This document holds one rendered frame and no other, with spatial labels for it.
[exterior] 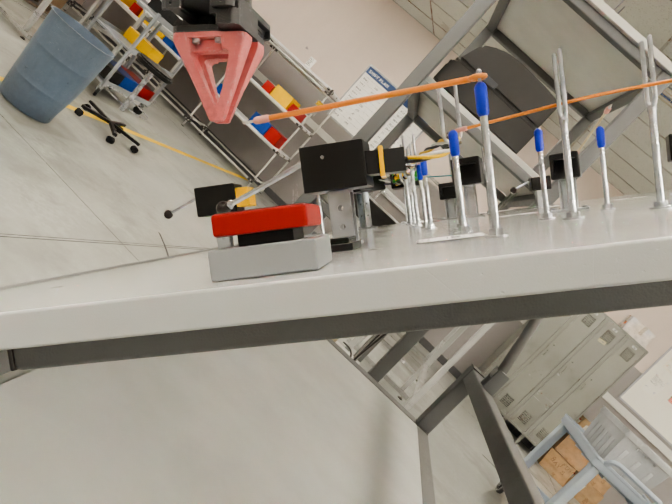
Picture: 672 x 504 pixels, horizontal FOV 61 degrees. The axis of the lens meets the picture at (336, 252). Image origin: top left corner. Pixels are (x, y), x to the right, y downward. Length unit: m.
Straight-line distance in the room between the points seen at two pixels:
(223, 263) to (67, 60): 3.79
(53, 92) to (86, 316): 3.86
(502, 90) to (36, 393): 1.32
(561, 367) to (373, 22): 5.41
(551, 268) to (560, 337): 7.48
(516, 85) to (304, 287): 1.40
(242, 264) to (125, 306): 0.06
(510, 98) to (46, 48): 3.10
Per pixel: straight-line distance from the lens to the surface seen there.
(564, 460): 8.22
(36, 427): 0.59
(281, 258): 0.28
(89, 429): 0.62
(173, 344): 0.43
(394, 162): 0.49
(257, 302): 0.26
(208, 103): 0.54
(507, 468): 0.96
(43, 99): 4.15
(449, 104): 1.51
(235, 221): 0.29
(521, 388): 7.77
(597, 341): 7.81
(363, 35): 8.85
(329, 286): 0.25
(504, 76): 1.61
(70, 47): 4.04
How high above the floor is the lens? 1.15
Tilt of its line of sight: 7 degrees down
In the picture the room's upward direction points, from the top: 43 degrees clockwise
